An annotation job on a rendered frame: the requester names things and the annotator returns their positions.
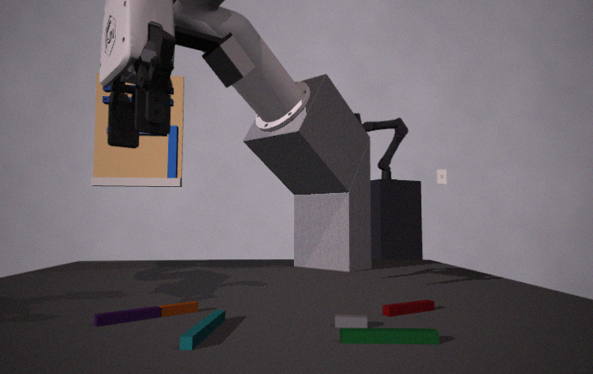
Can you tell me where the purple rod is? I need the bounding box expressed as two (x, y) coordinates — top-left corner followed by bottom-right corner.
(94, 306), (161, 326)

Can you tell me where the dark red rod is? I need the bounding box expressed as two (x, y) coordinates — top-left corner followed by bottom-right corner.
(382, 300), (434, 317)

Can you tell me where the turquoise rod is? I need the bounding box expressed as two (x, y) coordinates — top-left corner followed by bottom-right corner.
(179, 310), (225, 350)

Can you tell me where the orange rectangular bar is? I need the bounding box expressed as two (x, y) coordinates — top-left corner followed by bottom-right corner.
(159, 301), (199, 317)

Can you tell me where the green rod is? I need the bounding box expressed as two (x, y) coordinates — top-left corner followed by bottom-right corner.
(340, 328), (439, 344)

